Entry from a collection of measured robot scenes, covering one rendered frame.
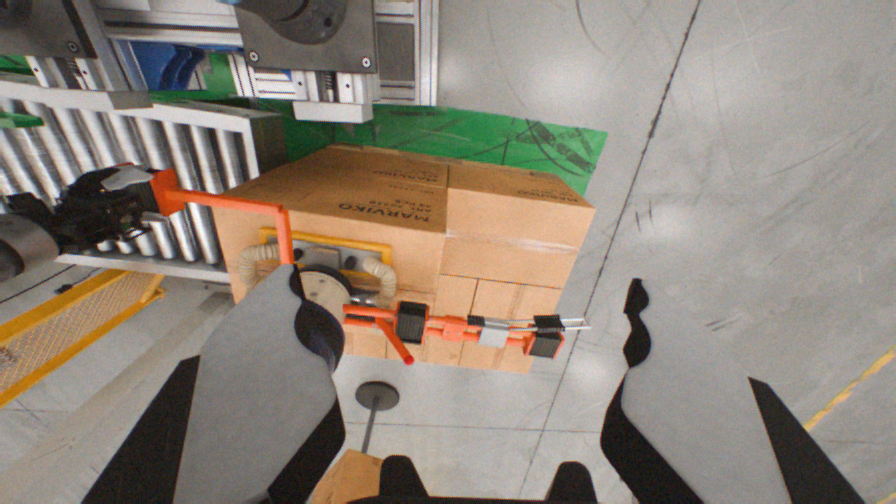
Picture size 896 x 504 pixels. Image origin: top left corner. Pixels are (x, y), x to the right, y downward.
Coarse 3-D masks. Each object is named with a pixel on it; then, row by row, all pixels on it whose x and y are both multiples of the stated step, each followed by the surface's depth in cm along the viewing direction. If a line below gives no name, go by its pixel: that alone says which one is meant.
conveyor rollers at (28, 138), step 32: (0, 128) 103; (32, 128) 104; (64, 128) 101; (96, 128) 101; (128, 128) 103; (192, 128) 100; (0, 160) 109; (32, 160) 107; (64, 160) 108; (96, 160) 110; (128, 160) 106; (160, 160) 107; (224, 160) 106; (0, 192) 117; (32, 192) 113; (160, 224) 120; (192, 256) 127
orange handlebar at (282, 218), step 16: (176, 192) 56; (192, 192) 57; (240, 208) 58; (256, 208) 58; (272, 208) 58; (288, 224) 60; (288, 240) 62; (288, 256) 63; (352, 320) 73; (432, 320) 72; (448, 320) 73; (464, 320) 73; (448, 336) 74; (464, 336) 75; (528, 336) 74
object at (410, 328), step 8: (400, 304) 72; (408, 304) 72; (416, 304) 73; (424, 304) 73; (400, 312) 69; (408, 312) 70; (416, 312) 70; (424, 312) 71; (400, 320) 71; (408, 320) 71; (416, 320) 71; (424, 320) 71; (392, 328) 71; (400, 328) 72; (408, 328) 72; (416, 328) 72; (424, 328) 71; (400, 336) 74; (408, 336) 74; (416, 336) 74; (424, 336) 72; (416, 344) 74
